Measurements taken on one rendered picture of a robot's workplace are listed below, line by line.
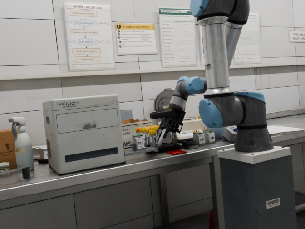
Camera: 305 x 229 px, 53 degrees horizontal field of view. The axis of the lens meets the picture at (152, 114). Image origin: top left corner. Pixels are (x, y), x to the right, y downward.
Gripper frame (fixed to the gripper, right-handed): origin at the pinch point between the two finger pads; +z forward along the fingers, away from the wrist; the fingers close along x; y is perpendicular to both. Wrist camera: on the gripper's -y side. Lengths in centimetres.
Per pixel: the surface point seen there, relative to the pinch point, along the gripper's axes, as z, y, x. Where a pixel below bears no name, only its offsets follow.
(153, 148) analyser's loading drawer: 3.0, -2.9, -3.4
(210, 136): -15.0, 28.3, 1.6
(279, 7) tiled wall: -158, 95, 59
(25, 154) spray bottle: 26, -50, 16
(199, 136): -12.5, 21.5, 1.6
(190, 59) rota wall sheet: -73, 32, 59
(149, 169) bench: 12.3, -4.1, -8.5
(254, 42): -115, 81, 58
